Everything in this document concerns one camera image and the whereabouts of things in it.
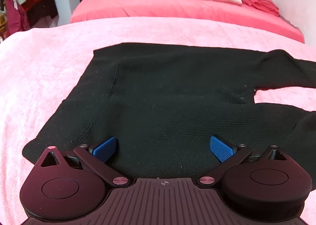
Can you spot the black knit pants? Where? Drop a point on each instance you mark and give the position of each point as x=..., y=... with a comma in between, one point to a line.
x=164, y=102

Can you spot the folded pink blanket stack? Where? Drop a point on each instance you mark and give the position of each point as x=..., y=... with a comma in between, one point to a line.
x=263, y=5

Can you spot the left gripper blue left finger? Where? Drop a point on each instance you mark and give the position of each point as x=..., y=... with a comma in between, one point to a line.
x=94, y=158

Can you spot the hanging clothes rack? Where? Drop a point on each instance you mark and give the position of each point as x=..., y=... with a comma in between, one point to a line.
x=22, y=15

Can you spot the far pink bed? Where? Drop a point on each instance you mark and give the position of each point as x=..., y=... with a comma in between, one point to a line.
x=196, y=9

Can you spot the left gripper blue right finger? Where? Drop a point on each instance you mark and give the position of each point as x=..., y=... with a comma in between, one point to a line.
x=229, y=155

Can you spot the near pink bed blanket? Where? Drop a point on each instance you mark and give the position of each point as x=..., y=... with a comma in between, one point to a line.
x=41, y=66

